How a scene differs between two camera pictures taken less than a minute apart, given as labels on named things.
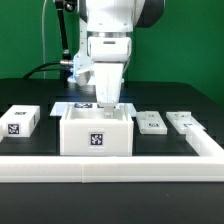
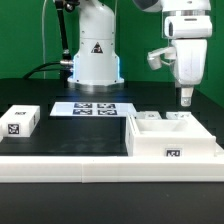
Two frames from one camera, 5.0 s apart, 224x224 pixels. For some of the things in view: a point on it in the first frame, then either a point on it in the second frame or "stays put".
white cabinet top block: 19,121 stays put
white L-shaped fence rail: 207,166 stays put
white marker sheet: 61,108 stays put
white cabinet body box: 84,130 → 167,137
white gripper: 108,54 → 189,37
